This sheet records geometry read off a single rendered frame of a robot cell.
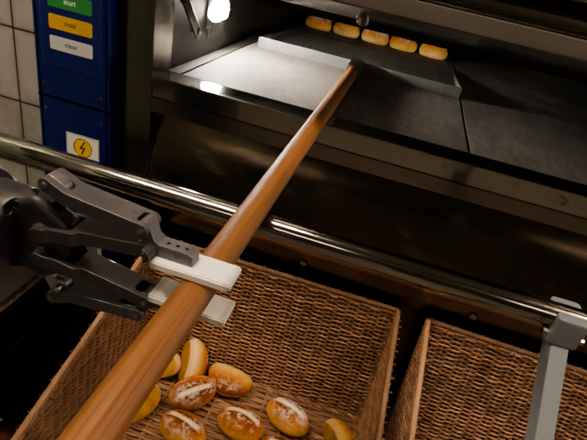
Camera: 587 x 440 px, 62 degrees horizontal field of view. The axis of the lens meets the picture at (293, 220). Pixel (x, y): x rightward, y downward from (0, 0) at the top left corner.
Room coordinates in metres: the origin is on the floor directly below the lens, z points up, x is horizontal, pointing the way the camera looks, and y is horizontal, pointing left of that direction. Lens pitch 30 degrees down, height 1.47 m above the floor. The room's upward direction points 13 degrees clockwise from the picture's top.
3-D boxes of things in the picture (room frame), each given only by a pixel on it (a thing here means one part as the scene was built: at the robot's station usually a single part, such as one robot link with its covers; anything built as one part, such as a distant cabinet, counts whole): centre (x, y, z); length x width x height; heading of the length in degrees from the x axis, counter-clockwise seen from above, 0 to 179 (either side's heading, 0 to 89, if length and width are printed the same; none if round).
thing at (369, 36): (1.85, -0.14, 1.21); 0.10 x 0.07 x 0.05; 82
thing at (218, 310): (0.32, 0.07, 1.18); 0.07 x 0.03 x 0.01; 82
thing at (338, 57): (1.50, -0.10, 1.19); 0.55 x 0.36 x 0.03; 82
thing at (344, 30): (1.87, -0.04, 1.21); 0.10 x 0.07 x 0.05; 78
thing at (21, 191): (0.34, 0.23, 1.20); 0.09 x 0.07 x 0.08; 82
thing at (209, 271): (0.32, 0.07, 1.21); 0.07 x 0.03 x 0.01; 82
